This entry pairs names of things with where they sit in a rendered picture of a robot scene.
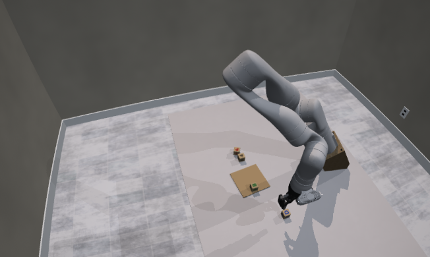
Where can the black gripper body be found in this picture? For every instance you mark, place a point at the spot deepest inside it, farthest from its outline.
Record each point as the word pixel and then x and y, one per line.
pixel 291 193

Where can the tan flat square mat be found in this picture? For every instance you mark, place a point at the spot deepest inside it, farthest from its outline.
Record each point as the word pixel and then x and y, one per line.
pixel 244 177

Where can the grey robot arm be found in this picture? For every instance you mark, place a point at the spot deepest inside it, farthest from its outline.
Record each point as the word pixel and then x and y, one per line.
pixel 289 115

